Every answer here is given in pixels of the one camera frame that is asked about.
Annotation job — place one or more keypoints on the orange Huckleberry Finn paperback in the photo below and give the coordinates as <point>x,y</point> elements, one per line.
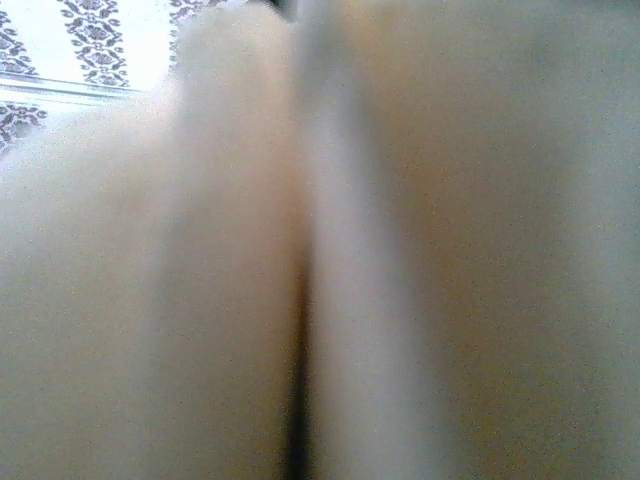
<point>200,300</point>

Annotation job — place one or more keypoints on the aluminium corner post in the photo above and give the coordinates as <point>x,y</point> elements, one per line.
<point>50,90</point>

